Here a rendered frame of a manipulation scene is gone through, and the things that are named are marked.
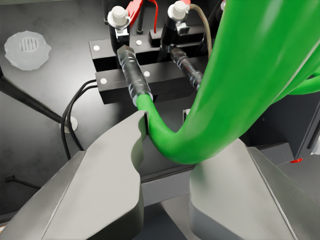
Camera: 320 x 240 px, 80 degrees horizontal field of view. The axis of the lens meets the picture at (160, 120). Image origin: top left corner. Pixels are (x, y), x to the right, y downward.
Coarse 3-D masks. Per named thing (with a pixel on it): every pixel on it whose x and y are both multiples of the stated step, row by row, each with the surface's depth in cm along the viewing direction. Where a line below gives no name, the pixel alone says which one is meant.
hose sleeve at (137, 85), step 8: (128, 56) 21; (128, 64) 20; (136, 64) 20; (128, 72) 19; (136, 72) 18; (128, 80) 18; (136, 80) 17; (144, 80) 18; (128, 88) 18; (136, 88) 17; (144, 88) 17; (136, 96) 16
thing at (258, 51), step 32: (256, 0) 2; (288, 0) 2; (224, 32) 3; (256, 32) 2; (288, 32) 2; (224, 64) 3; (256, 64) 3; (288, 64) 3; (224, 96) 3; (256, 96) 3; (160, 128) 12; (192, 128) 5; (224, 128) 4; (192, 160) 6
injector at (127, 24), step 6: (108, 18) 24; (114, 24) 24; (126, 24) 24; (114, 30) 25; (114, 36) 26; (114, 42) 27; (120, 42) 27; (126, 42) 28; (114, 48) 29; (120, 66) 35
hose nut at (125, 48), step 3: (123, 45) 22; (120, 48) 22; (123, 48) 22; (126, 48) 22; (129, 48) 22; (132, 48) 23; (117, 51) 23; (120, 51) 22; (123, 51) 22; (126, 51) 22; (129, 51) 22; (132, 51) 22; (120, 54) 22; (135, 57) 22; (120, 63) 22
